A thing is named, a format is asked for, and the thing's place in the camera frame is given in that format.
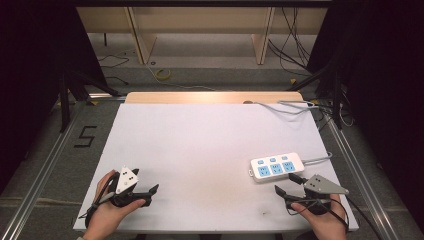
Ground aluminium floor rail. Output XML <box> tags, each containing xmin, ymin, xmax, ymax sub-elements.
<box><xmin>319</xmin><ymin>108</ymin><xmax>401</xmax><ymax>240</ymax></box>
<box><xmin>0</xmin><ymin>99</ymin><xmax>88</xmax><ymax>240</ymax></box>

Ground bundle of black cables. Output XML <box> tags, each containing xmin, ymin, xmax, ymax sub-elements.
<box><xmin>267</xmin><ymin>6</ymin><xmax>314</xmax><ymax>74</ymax></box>

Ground grey power strip cable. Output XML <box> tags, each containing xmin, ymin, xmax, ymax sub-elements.
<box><xmin>301</xmin><ymin>151</ymin><xmax>334</xmax><ymax>167</ymax></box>

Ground yellow tape roll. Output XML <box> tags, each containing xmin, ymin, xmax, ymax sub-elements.
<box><xmin>155</xmin><ymin>67</ymin><xmax>172</xmax><ymax>81</ymax></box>

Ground dark curtain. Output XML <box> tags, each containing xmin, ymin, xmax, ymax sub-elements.
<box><xmin>0</xmin><ymin>0</ymin><xmax>108</xmax><ymax>194</ymax></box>
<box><xmin>306</xmin><ymin>0</ymin><xmax>424</xmax><ymax>221</ymax></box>

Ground person's right hand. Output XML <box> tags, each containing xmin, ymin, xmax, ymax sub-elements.
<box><xmin>290</xmin><ymin>194</ymin><xmax>348</xmax><ymax>240</ymax></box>

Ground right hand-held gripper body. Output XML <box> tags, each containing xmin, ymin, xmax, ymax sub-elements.
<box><xmin>284</xmin><ymin>173</ymin><xmax>350</xmax><ymax>215</ymax></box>

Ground white table mat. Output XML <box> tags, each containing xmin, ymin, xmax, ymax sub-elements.
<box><xmin>73</xmin><ymin>102</ymin><xmax>360</xmax><ymax>233</ymax></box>

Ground black metal stand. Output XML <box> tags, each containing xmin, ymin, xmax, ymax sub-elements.
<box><xmin>58</xmin><ymin>64</ymin><xmax>122</xmax><ymax>133</ymax></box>
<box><xmin>285</xmin><ymin>61</ymin><xmax>345</xmax><ymax>130</ymax></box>

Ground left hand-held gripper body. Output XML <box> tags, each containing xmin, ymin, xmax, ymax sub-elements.
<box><xmin>108</xmin><ymin>165</ymin><xmax>153</xmax><ymax>208</ymax></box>

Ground thin black floor cable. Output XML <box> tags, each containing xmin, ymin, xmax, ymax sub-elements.
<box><xmin>97</xmin><ymin>52</ymin><xmax>131</xmax><ymax>86</ymax></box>

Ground person's left hand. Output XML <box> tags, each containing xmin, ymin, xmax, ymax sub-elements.
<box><xmin>83</xmin><ymin>169</ymin><xmax>147</xmax><ymax>240</ymax></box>

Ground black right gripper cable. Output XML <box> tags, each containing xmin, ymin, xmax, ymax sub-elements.
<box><xmin>328</xmin><ymin>194</ymin><xmax>383</xmax><ymax>240</ymax></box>

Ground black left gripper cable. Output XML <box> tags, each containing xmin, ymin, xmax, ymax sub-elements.
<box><xmin>78</xmin><ymin>171</ymin><xmax>119</xmax><ymax>230</ymax></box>

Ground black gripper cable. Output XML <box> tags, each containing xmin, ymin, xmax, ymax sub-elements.
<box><xmin>78</xmin><ymin>171</ymin><xmax>119</xmax><ymax>230</ymax></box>
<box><xmin>328</xmin><ymin>194</ymin><xmax>383</xmax><ymax>240</ymax></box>

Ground white power strip blue sockets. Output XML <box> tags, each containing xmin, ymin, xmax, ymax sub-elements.
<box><xmin>249</xmin><ymin>152</ymin><xmax>306</xmax><ymax>183</ymax></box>

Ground beige wooden bench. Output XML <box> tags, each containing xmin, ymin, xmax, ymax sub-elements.
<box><xmin>76</xmin><ymin>6</ymin><xmax>329</xmax><ymax>66</ymax></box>

